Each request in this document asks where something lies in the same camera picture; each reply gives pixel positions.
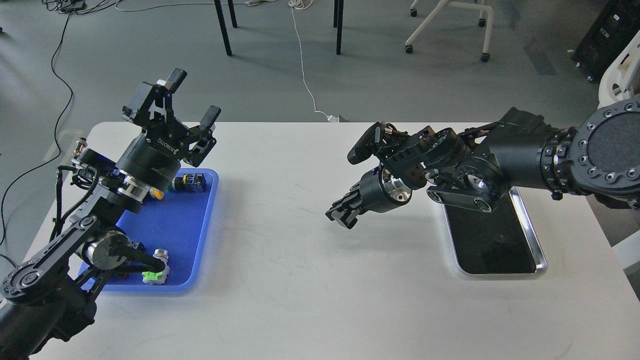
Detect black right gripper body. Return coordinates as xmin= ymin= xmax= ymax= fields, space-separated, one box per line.
xmin=351 ymin=168 xmax=413 ymax=214

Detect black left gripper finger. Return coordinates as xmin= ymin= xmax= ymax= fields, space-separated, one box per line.
xmin=122 ymin=68 xmax=188 ymax=133
xmin=185 ymin=105 xmax=221 ymax=161

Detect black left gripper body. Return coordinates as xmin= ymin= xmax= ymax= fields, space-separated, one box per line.
xmin=115 ymin=123 xmax=203 ymax=192

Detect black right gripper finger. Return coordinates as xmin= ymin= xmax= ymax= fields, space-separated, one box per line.
xmin=332 ymin=181 xmax=362 ymax=214
xmin=325 ymin=200 xmax=362 ymax=230

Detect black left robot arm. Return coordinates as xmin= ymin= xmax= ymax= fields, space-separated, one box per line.
xmin=0 ymin=68 xmax=221 ymax=360

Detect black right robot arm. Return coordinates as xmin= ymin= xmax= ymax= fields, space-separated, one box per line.
xmin=326 ymin=99 xmax=640 ymax=229

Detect green white connector part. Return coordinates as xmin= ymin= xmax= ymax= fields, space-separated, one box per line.
xmin=142 ymin=248 xmax=171 ymax=286

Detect green blue push button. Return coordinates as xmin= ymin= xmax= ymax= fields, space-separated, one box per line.
xmin=167 ymin=172 xmax=207 ymax=193

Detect yellow red push button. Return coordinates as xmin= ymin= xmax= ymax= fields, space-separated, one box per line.
xmin=148 ymin=187 xmax=165 ymax=200

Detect blue plastic tray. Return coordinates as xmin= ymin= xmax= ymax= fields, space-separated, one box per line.
xmin=103 ymin=168 xmax=219 ymax=293

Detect silver metal tray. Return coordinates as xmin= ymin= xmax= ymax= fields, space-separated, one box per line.
xmin=444 ymin=187 xmax=548 ymax=280

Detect white chair base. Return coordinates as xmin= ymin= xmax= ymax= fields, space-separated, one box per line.
xmin=404 ymin=0 xmax=495 ymax=62

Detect black table legs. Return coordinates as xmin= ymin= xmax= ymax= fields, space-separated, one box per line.
xmin=213 ymin=0 xmax=345 ymax=57

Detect white office chair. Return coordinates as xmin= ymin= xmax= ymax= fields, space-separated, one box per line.
xmin=598 ymin=32 xmax=640 ymax=109

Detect black cabinet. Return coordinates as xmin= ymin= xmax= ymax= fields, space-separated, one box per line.
xmin=571 ymin=0 xmax=640 ymax=83

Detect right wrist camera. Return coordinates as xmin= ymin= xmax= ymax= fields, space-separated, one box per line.
xmin=347 ymin=121 xmax=409 ymax=165

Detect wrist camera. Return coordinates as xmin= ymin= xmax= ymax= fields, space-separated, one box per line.
xmin=71 ymin=137 xmax=123 ymax=191
xmin=347 ymin=121 xmax=409 ymax=165

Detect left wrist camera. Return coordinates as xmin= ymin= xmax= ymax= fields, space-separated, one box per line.
xmin=71 ymin=137 xmax=123 ymax=191

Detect black floor cable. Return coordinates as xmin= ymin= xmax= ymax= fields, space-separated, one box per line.
xmin=0 ymin=0 xmax=116 ymax=271

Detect white floor cable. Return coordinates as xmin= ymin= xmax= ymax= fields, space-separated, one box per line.
xmin=245 ymin=0 xmax=341 ymax=123

